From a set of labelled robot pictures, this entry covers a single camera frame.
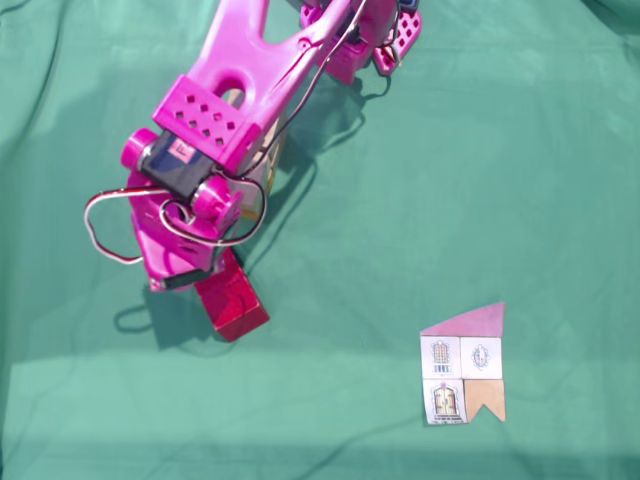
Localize red wooden wedge block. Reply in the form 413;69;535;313
193;249;272;344

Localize paper house picture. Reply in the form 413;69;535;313
418;301;508;427

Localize green cloth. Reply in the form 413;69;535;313
0;0;640;480

